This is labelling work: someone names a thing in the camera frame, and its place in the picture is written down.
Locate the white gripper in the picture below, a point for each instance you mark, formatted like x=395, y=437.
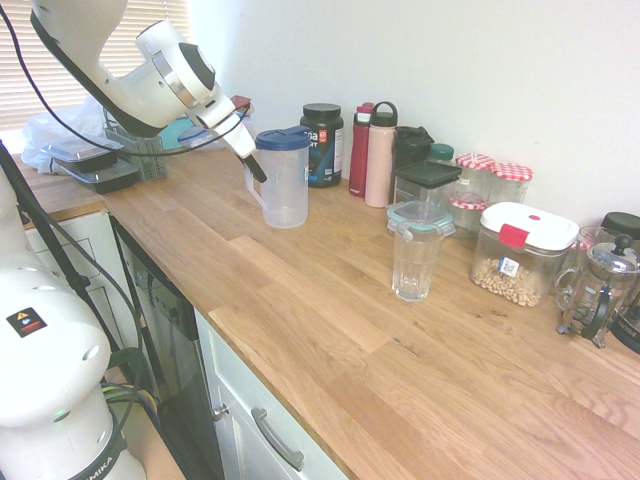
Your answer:
x=232, y=127

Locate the clear pitcher with blue lid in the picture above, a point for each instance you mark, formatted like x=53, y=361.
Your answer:
x=285, y=180

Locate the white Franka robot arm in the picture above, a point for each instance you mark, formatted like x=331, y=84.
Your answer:
x=45, y=320

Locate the red water bottle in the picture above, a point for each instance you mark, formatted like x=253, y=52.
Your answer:
x=359, y=160

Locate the black Vega protein tub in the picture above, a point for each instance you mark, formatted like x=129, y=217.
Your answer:
x=327, y=150

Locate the teal plastic board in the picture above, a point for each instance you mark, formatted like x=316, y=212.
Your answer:
x=172, y=132

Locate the green dish basket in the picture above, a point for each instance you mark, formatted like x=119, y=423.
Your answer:
x=150, y=162

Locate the pink bottle with black cap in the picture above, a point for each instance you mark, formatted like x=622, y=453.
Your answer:
x=378, y=170

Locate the black plastic meal container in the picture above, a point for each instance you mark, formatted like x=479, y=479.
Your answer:
x=107, y=177
x=85, y=152

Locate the black shaker bottle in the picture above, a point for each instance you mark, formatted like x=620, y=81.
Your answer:
x=411, y=145

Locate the square container with black lid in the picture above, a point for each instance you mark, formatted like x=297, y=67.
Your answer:
x=425, y=176

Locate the teal-rim glass food container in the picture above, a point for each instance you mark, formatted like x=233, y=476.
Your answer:
x=420, y=212

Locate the black dishwasher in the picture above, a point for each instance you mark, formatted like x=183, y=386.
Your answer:
x=165, y=320

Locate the clear drinking glass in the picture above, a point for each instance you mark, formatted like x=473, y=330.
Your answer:
x=414, y=265

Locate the green-lid clear jar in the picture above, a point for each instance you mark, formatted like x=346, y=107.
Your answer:
x=442, y=152

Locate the clear plastic bag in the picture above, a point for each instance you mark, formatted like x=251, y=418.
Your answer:
x=55, y=127

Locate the small jar red-checkered lid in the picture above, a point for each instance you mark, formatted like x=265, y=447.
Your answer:
x=467, y=215

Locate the tall jar red-checkered lid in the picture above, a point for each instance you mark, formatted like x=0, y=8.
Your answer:
x=511, y=182
x=474, y=172

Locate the silver cabinet knob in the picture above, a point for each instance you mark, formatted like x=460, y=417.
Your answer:
x=220, y=412

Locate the window blinds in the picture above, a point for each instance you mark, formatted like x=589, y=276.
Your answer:
x=20, y=75

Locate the white kitchen cabinet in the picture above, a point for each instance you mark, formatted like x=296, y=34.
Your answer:
x=235, y=440

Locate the white-lid cereal container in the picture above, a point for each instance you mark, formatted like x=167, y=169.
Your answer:
x=525, y=250

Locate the glass mug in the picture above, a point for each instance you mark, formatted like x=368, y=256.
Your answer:
x=592, y=240

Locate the glass French press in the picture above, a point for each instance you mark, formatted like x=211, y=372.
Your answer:
x=600, y=290

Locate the black-lid glass jar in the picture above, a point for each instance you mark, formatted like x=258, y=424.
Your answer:
x=622, y=222

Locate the black coffee pot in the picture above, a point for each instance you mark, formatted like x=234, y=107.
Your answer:
x=627, y=330

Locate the red wrist camera box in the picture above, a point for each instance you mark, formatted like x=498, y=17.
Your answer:
x=242, y=102

